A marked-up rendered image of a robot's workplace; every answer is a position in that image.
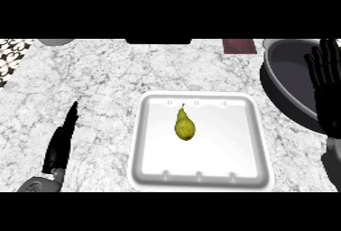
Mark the white tray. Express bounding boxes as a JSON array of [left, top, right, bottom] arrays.
[[127, 90, 275, 192]]

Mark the grey round object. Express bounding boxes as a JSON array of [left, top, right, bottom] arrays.
[[36, 38, 76, 47]]

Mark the green pear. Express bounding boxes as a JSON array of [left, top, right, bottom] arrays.
[[173, 103, 198, 142]]

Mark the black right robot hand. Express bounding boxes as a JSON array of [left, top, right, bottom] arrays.
[[304, 38, 341, 139]]

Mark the dark red rectangular object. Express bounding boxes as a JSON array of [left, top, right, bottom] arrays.
[[222, 38, 259, 55]]

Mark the grey pot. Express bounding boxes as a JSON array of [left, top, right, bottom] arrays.
[[259, 38, 341, 135]]

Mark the black white patterned cloth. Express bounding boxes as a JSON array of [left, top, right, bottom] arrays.
[[0, 38, 34, 88]]

